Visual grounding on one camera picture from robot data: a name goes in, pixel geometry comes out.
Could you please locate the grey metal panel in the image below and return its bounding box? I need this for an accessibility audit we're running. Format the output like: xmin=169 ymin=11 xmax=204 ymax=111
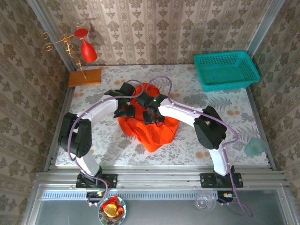
xmin=22 ymin=184 xmax=297 ymax=225

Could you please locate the clear plastic glass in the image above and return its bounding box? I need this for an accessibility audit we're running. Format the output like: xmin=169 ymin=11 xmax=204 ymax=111
xmin=194 ymin=191 xmax=217 ymax=211

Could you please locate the aluminium corner post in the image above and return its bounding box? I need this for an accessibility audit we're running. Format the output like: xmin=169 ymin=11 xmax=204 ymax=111
xmin=26 ymin=0 xmax=78 ymax=71
xmin=247 ymin=0 xmax=286 ymax=57

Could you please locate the grey slotted cable duct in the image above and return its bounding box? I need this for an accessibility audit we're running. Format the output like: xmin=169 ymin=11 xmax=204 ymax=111
xmin=41 ymin=190 xmax=221 ymax=200

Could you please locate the teal translucent cup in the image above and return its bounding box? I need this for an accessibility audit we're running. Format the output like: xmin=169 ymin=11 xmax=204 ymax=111
xmin=244 ymin=137 xmax=268 ymax=157

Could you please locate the red foil wrapper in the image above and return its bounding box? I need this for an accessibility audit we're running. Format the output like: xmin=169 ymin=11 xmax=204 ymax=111
xmin=102 ymin=196 xmax=125 ymax=218

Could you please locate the orange t-shirt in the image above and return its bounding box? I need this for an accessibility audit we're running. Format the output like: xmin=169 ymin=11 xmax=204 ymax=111
xmin=117 ymin=82 xmax=180 ymax=153

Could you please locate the floral table mat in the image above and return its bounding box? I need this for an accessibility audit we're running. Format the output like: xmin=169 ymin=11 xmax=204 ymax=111
xmin=55 ymin=64 xmax=269 ymax=167

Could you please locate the purple cable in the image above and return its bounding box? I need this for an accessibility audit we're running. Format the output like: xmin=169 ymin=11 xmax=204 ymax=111
xmin=67 ymin=79 xmax=143 ymax=207
xmin=148 ymin=75 xmax=254 ymax=218

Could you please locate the yellow crumpled wrapper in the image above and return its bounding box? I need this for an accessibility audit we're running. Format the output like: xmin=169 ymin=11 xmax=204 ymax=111
xmin=104 ymin=204 xmax=118 ymax=217

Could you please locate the teal plastic basket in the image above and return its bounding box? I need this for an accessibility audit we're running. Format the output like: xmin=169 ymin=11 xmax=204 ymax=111
xmin=194 ymin=50 xmax=261 ymax=92

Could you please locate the aluminium cross rail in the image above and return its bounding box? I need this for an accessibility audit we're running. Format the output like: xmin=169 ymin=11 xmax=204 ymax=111
xmin=34 ymin=165 xmax=288 ymax=191

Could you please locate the gold wire stand wooden base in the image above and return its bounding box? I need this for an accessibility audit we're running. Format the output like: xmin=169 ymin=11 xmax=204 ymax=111
xmin=41 ymin=22 xmax=102 ymax=88

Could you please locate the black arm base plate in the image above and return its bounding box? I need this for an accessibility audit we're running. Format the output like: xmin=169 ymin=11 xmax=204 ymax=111
xmin=76 ymin=173 xmax=118 ymax=189
xmin=199 ymin=172 xmax=243 ymax=189

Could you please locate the black board yellow plug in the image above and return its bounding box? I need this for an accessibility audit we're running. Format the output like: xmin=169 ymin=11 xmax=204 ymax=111
xmin=85 ymin=191 xmax=105 ymax=203
xmin=217 ymin=191 xmax=235 ymax=203

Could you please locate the red goblet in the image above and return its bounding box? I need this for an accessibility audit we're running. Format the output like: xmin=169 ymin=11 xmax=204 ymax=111
xmin=74 ymin=28 xmax=98 ymax=63

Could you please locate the floral patterned plate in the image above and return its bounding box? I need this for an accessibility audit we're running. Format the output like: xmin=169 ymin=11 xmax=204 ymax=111
xmin=97 ymin=195 xmax=127 ymax=225

